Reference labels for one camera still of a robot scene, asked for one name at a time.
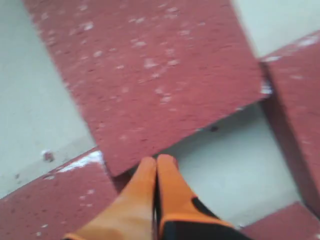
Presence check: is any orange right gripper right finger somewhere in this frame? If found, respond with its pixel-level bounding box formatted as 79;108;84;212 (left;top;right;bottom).
156;154;253;240

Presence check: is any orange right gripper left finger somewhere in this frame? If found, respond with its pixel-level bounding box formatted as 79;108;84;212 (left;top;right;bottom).
63;157;157;240

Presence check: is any red brick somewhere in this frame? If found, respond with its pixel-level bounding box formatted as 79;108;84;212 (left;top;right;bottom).
24;0;265;176
0;148;131;240

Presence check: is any red brick being placed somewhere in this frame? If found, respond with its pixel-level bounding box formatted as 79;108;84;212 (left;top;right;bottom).
260;31;320;216

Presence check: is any red brick second row right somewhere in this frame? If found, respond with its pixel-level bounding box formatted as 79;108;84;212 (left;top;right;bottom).
240;202;320;240

